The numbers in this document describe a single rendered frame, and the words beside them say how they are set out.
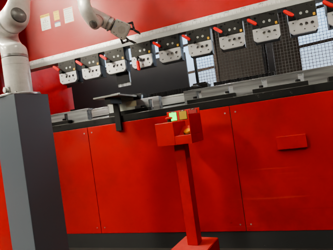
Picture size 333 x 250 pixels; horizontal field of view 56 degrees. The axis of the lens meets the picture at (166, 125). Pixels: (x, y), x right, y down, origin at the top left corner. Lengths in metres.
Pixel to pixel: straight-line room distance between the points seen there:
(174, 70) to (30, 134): 1.43
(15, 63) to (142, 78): 1.33
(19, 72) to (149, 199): 1.07
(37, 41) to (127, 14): 0.77
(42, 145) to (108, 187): 0.72
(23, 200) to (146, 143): 0.81
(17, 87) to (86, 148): 0.78
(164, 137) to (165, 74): 1.10
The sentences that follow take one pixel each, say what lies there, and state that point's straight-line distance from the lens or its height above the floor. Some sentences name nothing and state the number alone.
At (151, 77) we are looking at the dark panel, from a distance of 2.70.
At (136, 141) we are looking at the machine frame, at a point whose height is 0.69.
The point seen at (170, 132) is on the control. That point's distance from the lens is 1.62.
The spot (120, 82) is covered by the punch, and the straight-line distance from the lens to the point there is 2.24.
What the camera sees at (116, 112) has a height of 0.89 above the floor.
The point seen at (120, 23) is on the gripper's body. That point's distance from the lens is 2.01.
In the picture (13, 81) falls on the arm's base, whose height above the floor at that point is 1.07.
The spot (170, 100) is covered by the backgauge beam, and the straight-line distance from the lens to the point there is 2.34.
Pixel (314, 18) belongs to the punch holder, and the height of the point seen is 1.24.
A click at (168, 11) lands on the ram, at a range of 2.15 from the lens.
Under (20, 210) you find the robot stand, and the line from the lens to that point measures 1.62.
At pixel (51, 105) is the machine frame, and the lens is 2.91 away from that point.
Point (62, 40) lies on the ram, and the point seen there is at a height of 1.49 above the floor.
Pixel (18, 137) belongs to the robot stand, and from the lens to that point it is 1.55.
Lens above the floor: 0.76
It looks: level
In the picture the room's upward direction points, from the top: 8 degrees counter-clockwise
